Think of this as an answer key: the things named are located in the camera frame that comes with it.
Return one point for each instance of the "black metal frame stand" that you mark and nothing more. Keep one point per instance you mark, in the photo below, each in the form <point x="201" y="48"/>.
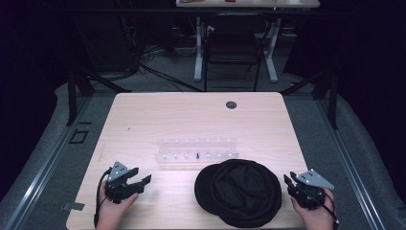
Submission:
<point x="333" y="102"/>
<point x="72" y="96"/>

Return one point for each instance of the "black chair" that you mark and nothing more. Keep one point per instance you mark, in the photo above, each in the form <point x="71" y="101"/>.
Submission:
<point x="233" y="44"/>

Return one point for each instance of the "clear acrylic peg rack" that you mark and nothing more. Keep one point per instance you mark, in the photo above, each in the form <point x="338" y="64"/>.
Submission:
<point x="196" y="149"/>

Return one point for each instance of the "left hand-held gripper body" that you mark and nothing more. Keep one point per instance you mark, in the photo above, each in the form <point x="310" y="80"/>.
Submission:
<point x="118" y="188"/>

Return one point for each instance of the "person's right hand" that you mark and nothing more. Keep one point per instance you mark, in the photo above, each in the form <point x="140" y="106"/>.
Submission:
<point x="317" y="218"/>

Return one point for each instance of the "grey tape strip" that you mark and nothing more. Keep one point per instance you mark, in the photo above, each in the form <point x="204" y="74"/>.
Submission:
<point x="73" y="206"/>

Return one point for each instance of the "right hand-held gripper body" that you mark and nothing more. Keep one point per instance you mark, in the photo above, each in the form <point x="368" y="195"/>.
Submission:
<point x="308" y="191"/>

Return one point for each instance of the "white-legged desk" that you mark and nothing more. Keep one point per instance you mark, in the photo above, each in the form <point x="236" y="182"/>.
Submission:
<point x="199" y="48"/>

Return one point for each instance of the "black cloth hat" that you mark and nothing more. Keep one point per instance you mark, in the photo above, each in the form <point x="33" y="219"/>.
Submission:
<point x="239" y="195"/>

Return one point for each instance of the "person's left hand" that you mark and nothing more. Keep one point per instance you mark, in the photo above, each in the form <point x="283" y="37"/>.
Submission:
<point x="110" y="212"/>

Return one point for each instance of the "aluminium floor rail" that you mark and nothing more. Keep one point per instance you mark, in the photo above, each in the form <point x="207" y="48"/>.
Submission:
<point x="48" y="166"/>
<point x="348" y="166"/>

